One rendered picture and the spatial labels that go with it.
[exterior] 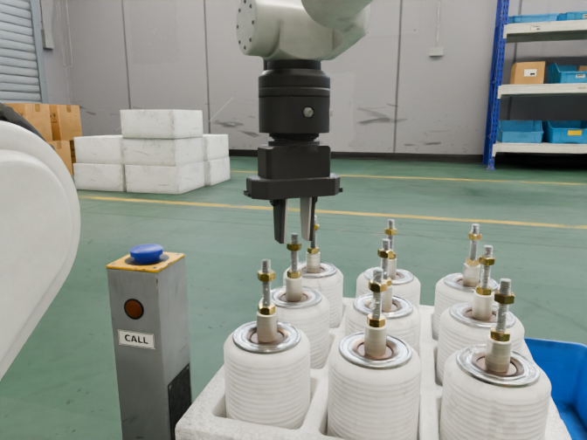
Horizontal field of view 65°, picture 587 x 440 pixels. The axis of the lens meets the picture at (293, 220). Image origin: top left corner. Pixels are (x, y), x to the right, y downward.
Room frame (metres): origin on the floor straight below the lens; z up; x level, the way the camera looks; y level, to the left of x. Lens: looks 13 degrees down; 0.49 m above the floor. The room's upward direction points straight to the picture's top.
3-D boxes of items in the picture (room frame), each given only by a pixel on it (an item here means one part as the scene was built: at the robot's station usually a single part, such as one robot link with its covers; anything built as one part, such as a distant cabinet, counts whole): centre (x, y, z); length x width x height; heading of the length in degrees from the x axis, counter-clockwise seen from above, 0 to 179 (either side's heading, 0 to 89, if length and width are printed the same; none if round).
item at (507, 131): (4.63, -2.23, 0.36); 0.50 x 0.38 x 0.21; 163
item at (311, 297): (0.58, 0.00, 0.25); 0.08 x 0.08 x 0.01
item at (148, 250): (0.55, 0.18, 0.32); 0.04 x 0.04 x 0.02
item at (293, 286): (0.58, 0.00, 0.26); 0.02 x 0.02 x 0.03
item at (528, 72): (4.55, -2.22, 0.89); 0.31 x 0.24 x 0.20; 163
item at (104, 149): (3.33, 1.27, 0.27); 0.39 x 0.39 x 0.18; 75
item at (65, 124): (4.10, 2.07, 0.45); 0.30 x 0.24 x 0.30; 71
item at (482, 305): (0.52, -0.23, 0.26); 0.02 x 0.02 x 0.03
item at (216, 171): (3.59, 0.75, 0.09); 0.39 x 0.39 x 0.18; 76
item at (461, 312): (0.52, -0.23, 0.25); 0.08 x 0.08 x 0.01
